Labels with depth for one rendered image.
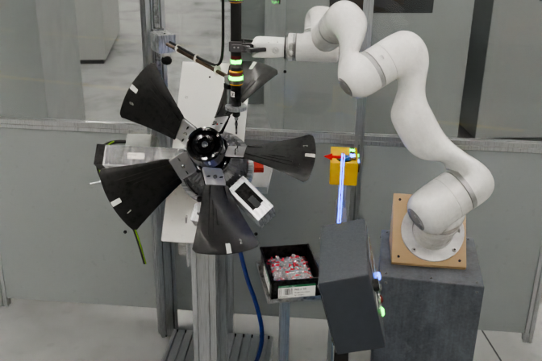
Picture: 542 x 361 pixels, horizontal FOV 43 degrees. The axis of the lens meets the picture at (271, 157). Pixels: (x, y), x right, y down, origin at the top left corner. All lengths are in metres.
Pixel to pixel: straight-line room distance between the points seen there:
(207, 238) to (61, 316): 1.60
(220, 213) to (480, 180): 0.82
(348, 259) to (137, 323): 2.09
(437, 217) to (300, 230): 1.47
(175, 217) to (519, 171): 1.49
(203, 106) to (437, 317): 1.11
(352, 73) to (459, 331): 0.91
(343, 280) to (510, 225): 1.83
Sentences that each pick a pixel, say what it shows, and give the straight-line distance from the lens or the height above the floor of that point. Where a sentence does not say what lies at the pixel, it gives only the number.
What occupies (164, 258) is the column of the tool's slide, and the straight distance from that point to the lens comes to 3.15.
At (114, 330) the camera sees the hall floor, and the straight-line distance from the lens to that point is 3.46.
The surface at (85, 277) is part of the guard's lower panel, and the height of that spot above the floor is 0.20.
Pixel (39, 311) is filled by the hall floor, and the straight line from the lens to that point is 3.68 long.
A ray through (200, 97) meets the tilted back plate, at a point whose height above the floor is 1.25.
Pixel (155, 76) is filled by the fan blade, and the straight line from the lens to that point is 2.33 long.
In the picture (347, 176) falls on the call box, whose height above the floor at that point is 1.02.
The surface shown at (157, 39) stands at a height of 1.44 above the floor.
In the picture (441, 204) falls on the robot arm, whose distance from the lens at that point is 1.76.
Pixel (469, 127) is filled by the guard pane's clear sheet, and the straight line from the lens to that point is 3.01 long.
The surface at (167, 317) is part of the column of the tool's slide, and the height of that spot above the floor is 0.10.
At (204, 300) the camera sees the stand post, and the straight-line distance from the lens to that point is 2.65.
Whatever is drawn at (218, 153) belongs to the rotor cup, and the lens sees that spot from 2.18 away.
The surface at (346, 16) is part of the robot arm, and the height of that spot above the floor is 1.70.
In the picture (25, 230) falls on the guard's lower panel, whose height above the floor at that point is 0.44.
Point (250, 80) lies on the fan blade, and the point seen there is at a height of 1.39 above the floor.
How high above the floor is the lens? 2.01
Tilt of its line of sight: 22 degrees down
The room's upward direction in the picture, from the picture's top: 1 degrees clockwise
